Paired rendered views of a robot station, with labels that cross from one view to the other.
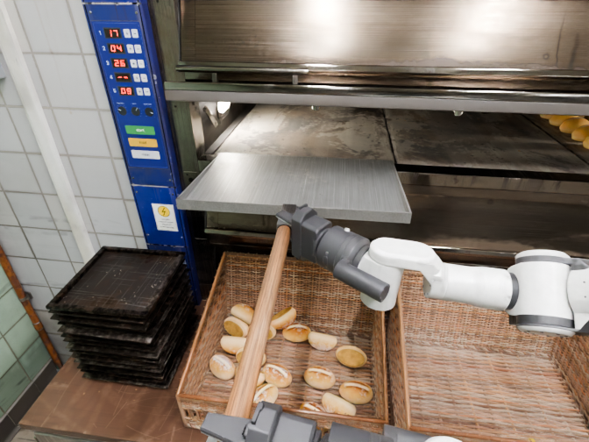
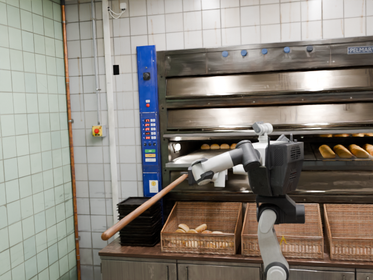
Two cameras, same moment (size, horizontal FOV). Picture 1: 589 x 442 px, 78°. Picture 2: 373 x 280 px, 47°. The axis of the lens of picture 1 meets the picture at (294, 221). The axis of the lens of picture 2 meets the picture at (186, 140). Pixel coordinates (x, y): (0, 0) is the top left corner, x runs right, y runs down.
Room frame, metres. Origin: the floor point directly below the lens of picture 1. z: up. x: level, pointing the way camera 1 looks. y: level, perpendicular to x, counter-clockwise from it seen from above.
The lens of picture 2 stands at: (-2.50, -0.24, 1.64)
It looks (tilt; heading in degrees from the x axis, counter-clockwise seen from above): 4 degrees down; 6
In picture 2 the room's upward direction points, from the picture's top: 2 degrees counter-clockwise
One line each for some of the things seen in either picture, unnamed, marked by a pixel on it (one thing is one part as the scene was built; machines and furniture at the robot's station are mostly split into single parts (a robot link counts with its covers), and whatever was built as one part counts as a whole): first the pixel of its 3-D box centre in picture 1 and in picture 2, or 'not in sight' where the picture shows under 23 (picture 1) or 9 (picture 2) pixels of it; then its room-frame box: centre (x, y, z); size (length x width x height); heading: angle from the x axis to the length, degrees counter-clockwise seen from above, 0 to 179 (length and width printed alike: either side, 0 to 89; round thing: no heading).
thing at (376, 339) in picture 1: (291, 338); (203, 225); (0.76, 0.01, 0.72); 0.56 x 0.49 x 0.28; 82
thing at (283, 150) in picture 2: not in sight; (273, 165); (0.08, -0.47, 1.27); 0.34 x 0.30 x 0.36; 145
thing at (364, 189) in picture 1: (298, 177); (205, 161); (0.91, -0.01, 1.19); 0.55 x 0.36 x 0.03; 83
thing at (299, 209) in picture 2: not in sight; (280, 209); (0.09, -0.51, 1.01); 0.28 x 0.13 x 0.18; 83
